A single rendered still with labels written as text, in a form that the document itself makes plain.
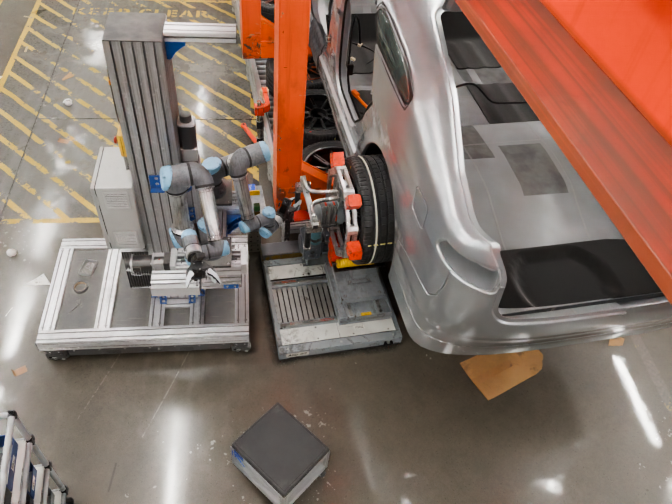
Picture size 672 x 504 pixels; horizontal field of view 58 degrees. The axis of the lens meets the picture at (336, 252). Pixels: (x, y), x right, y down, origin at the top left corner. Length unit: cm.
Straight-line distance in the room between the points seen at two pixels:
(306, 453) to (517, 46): 272
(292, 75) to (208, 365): 187
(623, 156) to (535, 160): 332
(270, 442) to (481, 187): 191
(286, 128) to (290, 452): 183
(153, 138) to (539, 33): 240
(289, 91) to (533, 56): 269
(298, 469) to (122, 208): 165
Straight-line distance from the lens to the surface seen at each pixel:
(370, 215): 337
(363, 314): 402
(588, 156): 75
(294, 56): 340
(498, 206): 373
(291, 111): 359
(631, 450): 430
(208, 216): 303
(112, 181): 335
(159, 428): 383
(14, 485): 303
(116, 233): 355
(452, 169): 275
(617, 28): 90
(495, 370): 420
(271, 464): 331
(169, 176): 300
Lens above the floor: 341
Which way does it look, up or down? 48 degrees down
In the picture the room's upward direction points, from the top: 7 degrees clockwise
